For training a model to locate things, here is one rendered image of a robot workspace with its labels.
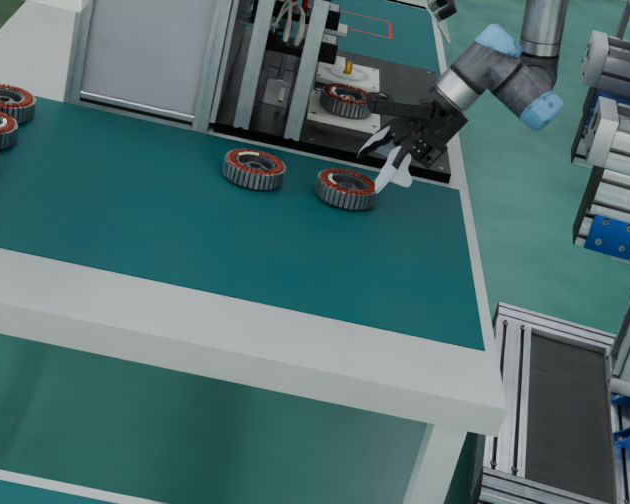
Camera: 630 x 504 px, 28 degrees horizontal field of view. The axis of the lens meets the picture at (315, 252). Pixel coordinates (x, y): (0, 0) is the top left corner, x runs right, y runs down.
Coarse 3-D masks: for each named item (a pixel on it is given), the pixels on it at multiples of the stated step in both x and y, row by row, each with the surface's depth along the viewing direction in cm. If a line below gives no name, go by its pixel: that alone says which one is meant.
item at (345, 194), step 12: (336, 168) 231; (324, 180) 224; (336, 180) 229; (348, 180) 229; (360, 180) 228; (372, 180) 229; (324, 192) 223; (336, 192) 222; (348, 192) 222; (360, 192) 223; (372, 192) 224; (336, 204) 222; (348, 204) 222; (360, 204) 223; (372, 204) 226
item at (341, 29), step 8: (280, 8) 274; (296, 8) 276; (336, 8) 275; (296, 16) 273; (328, 16) 273; (336, 16) 273; (328, 24) 274; (336, 24) 274; (328, 32) 275; (336, 32) 275; (344, 32) 275
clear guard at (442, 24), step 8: (392, 0) 235; (400, 0) 236; (408, 0) 237; (416, 0) 238; (424, 0) 240; (432, 0) 248; (424, 8) 236; (432, 8) 240; (440, 8) 254; (432, 16) 236; (440, 24) 239; (448, 32) 244; (448, 40) 238
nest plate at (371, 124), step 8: (312, 96) 263; (312, 104) 259; (312, 112) 254; (320, 112) 255; (328, 112) 256; (320, 120) 254; (328, 120) 254; (336, 120) 254; (344, 120) 254; (352, 120) 255; (360, 120) 256; (368, 120) 257; (376, 120) 258; (352, 128) 254; (360, 128) 254; (368, 128) 254; (376, 128) 254
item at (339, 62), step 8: (280, 40) 254; (288, 40) 254; (304, 40) 257; (328, 40) 253; (336, 40) 254; (272, 48) 252; (280, 48) 251; (288, 48) 251; (296, 48) 251; (320, 48) 251; (328, 48) 251; (336, 48) 251; (320, 56) 252; (328, 56) 252; (336, 56) 258; (320, 64) 253; (328, 64) 253; (336, 64) 253; (344, 64) 254; (280, 72) 255
